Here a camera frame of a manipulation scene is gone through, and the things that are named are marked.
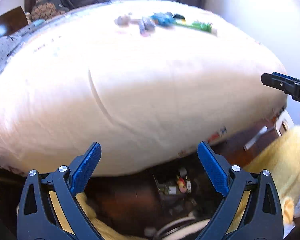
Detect yellow bottle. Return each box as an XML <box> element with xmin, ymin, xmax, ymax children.
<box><xmin>139</xmin><ymin>17</ymin><xmax>155</xmax><ymax>35</ymax></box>

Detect wall power socket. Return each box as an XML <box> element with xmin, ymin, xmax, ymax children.
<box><xmin>275</xmin><ymin>110</ymin><xmax>294</xmax><ymax>137</ymax></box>

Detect yellow fluffy rug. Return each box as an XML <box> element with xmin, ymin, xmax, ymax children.
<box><xmin>76</xmin><ymin>126</ymin><xmax>300</xmax><ymax>239</ymax></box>

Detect blue snack wrapper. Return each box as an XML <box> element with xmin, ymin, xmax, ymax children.
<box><xmin>151</xmin><ymin>12</ymin><xmax>175</xmax><ymax>27</ymax></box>

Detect brown patterned pillow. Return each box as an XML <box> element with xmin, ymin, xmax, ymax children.
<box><xmin>30</xmin><ymin>0</ymin><xmax>69</xmax><ymax>22</ymax></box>

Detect cream cartoon print bed sheet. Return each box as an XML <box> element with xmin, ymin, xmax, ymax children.
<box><xmin>0</xmin><ymin>1</ymin><xmax>287</xmax><ymax>176</ymax></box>

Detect grey patterned duvet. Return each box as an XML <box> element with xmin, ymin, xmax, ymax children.
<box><xmin>0</xmin><ymin>19</ymin><xmax>48</xmax><ymax>75</ymax></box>

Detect green snack wrapper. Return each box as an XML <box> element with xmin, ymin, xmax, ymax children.
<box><xmin>173</xmin><ymin>14</ymin><xmax>217</xmax><ymax>35</ymax></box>

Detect dark wooden headboard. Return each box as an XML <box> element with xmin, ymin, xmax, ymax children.
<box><xmin>0</xmin><ymin>6</ymin><xmax>28</xmax><ymax>37</ymax></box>

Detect trash bin with litter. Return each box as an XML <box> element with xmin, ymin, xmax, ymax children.
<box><xmin>153</xmin><ymin>167</ymin><xmax>204</xmax><ymax>219</ymax></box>

